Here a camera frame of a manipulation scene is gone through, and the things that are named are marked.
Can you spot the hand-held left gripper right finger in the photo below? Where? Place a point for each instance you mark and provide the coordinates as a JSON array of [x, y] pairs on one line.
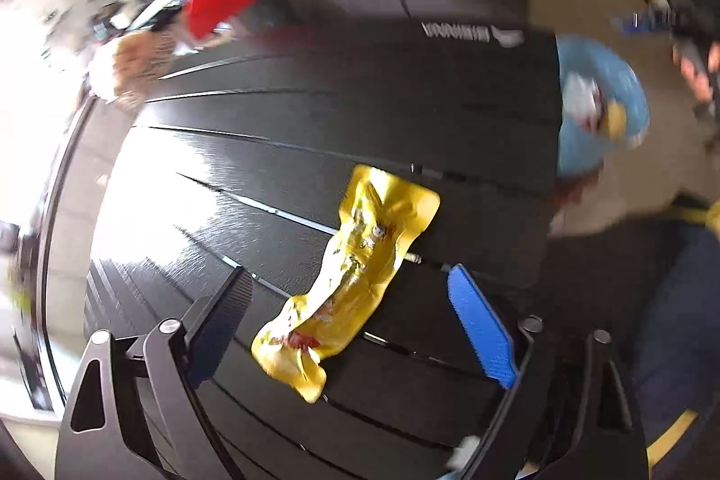
[[484, 328]]

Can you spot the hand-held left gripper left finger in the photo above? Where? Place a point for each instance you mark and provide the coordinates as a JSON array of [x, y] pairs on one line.
[[219, 334]]

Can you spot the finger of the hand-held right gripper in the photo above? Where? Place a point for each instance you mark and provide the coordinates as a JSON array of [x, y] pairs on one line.
[[647, 21]]

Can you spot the yellow snack wrapper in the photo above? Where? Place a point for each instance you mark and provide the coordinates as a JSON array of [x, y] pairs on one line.
[[349, 266]]

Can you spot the light blue trash bin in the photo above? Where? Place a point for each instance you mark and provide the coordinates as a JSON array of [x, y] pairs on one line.
[[574, 148]]

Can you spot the person's right hand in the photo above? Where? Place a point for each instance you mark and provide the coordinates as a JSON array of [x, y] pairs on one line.
[[706, 69]]

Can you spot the person's dark top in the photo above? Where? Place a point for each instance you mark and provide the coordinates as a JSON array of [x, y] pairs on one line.
[[590, 260]]

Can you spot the person's blue jeans leg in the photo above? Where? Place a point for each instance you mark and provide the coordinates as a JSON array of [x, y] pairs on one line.
[[680, 317]]

